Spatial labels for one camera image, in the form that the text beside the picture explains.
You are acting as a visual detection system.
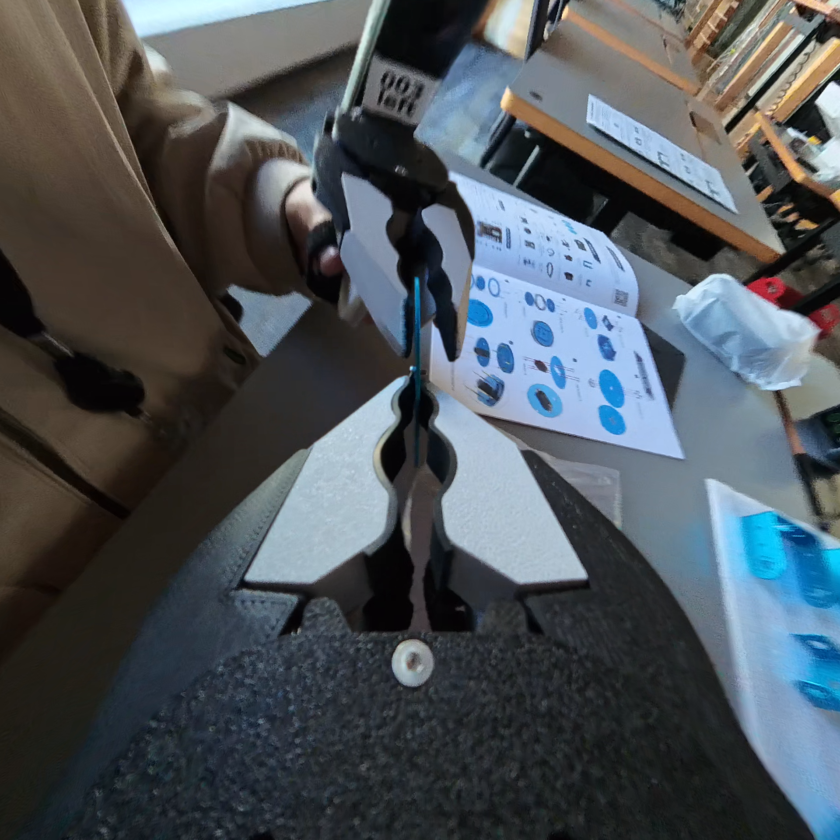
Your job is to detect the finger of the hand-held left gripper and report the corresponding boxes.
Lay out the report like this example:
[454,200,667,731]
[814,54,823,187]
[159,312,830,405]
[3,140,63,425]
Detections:
[338,172,437,358]
[420,200,476,363]

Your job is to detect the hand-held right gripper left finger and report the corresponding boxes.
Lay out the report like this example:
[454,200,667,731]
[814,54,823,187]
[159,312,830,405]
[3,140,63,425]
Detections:
[243,377,414,619]

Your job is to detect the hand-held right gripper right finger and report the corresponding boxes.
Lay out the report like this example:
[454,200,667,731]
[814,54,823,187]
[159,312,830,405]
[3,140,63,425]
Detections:
[420,384,589,595]

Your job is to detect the blue round metal plate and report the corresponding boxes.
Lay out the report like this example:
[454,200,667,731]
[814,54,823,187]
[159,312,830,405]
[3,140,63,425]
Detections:
[407,274,425,468]

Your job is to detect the long wooden edged desk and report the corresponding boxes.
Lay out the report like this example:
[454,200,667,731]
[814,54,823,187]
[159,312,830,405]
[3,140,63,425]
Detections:
[725,108,840,217]

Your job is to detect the person's left hand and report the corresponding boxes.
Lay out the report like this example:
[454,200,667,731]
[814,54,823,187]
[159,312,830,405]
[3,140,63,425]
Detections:
[283,177,345,279]

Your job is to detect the clear plastic bag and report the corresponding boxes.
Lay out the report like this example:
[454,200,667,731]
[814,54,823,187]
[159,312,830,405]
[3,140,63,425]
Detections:
[518,448,622,529]

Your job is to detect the assembly guide booklet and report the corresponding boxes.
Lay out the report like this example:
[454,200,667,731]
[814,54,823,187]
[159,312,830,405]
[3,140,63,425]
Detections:
[427,172,686,460]

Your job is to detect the white paper sheet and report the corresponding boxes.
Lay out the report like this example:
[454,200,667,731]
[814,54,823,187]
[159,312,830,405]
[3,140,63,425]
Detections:
[585,94,740,214]

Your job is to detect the white foam sheet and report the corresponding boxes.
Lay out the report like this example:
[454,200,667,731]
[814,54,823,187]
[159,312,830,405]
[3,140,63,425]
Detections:
[704,478,840,840]

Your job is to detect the white plastic bag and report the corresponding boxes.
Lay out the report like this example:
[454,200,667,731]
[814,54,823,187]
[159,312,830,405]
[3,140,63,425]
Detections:
[672,273,821,392]

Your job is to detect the red plastic item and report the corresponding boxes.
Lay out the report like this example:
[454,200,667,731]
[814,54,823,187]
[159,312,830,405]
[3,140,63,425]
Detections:
[747,276,840,337]

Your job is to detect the dark grey electronic device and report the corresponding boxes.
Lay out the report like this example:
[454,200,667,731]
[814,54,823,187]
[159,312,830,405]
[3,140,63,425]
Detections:
[793,403,840,475]

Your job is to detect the black strap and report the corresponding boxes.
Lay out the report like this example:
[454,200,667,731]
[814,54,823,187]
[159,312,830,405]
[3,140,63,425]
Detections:
[0,249,147,416]

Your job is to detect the small blue metal bracket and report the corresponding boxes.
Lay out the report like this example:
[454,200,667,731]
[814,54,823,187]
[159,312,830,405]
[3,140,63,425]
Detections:
[791,632,840,711]

